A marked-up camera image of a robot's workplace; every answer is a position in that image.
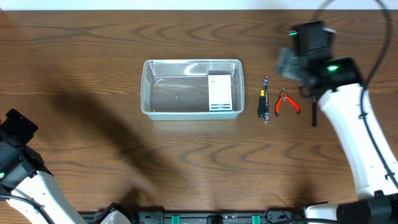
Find red handled pliers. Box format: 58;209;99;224
274;86;302;118

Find small hammer black handle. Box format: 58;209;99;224
312;96;317;128

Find white blue tool box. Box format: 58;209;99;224
208;75;233;112

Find clear plastic container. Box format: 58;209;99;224
141;59;245;120

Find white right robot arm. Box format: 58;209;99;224
290;21;397;223

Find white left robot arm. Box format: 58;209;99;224
1;109;86;223

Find yellow black screwdriver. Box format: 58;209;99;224
257;90;266;118

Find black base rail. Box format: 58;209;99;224
79;202;371;224

